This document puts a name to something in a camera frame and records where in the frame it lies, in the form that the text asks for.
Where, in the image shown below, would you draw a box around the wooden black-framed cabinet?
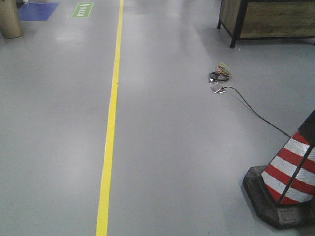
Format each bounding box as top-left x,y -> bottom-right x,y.
217,0 -> 315,48

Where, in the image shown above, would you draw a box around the green floor sign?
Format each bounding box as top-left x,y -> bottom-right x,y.
71,2 -> 94,18

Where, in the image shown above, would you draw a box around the red white traffic cone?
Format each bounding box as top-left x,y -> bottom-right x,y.
243,112 -> 315,229

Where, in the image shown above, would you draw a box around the blue floor mat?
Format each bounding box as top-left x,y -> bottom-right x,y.
18,2 -> 60,21

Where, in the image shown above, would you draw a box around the gold cylindrical bin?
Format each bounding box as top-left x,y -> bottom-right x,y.
0,0 -> 24,39

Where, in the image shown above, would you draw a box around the coiled coloured wires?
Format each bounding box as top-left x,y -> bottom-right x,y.
208,61 -> 232,84

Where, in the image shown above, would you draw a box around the black floor cable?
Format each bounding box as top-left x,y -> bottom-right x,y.
214,86 -> 292,138

